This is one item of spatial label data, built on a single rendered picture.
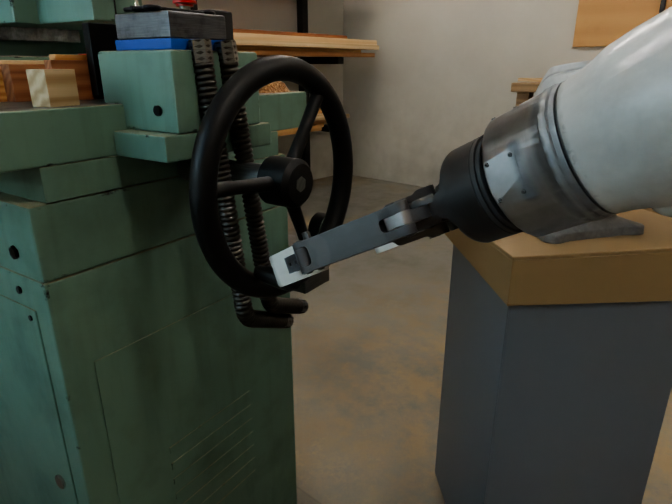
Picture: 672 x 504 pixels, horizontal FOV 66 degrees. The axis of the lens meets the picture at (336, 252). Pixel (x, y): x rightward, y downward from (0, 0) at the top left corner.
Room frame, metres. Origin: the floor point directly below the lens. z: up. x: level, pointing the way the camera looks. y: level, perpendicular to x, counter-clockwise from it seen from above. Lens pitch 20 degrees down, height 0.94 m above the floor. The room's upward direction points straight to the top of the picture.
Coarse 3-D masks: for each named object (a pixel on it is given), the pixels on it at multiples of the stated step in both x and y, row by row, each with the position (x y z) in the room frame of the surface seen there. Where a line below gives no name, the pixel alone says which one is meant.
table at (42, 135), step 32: (288, 96) 0.91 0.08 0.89; (0, 128) 0.53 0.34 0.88; (32, 128) 0.55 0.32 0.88; (64, 128) 0.58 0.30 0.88; (96, 128) 0.61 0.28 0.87; (256, 128) 0.70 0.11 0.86; (288, 128) 0.91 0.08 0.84; (0, 160) 0.52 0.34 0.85; (32, 160) 0.55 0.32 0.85; (64, 160) 0.58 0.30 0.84; (160, 160) 0.58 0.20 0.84
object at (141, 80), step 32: (128, 64) 0.64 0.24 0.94; (160, 64) 0.60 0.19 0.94; (192, 64) 0.62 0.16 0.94; (128, 96) 0.64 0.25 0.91; (160, 96) 0.61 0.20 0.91; (192, 96) 0.61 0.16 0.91; (256, 96) 0.70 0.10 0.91; (128, 128) 0.65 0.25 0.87; (160, 128) 0.61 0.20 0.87; (192, 128) 0.61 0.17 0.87
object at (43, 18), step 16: (48, 0) 0.81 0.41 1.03; (64, 0) 0.79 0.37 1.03; (80, 0) 0.77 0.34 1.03; (96, 0) 0.76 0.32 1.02; (112, 0) 0.78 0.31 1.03; (128, 0) 0.80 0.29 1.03; (48, 16) 0.81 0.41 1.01; (64, 16) 0.79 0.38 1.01; (80, 16) 0.77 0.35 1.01; (96, 16) 0.76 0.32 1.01; (112, 16) 0.78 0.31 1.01
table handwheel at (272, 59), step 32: (256, 64) 0.58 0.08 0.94; (288, 64) 0.61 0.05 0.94; (224, 96) 0.54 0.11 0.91; (320, 96) 0.67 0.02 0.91; (224, 128) 0.52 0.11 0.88; (192, 160) 0.51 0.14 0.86; (288, 160) 0.61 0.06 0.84; (352, 160) 0.73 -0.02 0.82; (192, 192) 0.50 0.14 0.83; (224, 192) 0.53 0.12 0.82; (256, 192) 0.58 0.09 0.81; (288, 192) 0.59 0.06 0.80; (224, 256) 0.51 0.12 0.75; (256, 288) 0.55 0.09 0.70
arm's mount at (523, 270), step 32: (480, 256) 0.84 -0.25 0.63; (512, 256) 0.71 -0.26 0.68; (544, 256) 0.71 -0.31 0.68; (576, 256) 0.72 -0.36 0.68; (608, 256) 0.72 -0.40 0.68; (640, 256) 0.72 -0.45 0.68; (512, 288) 0.71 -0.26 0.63; (544, 288) 0.71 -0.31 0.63; (576, 288) 0.72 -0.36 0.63; (608, 288) 0.72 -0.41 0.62; (640, 288) 0.72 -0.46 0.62
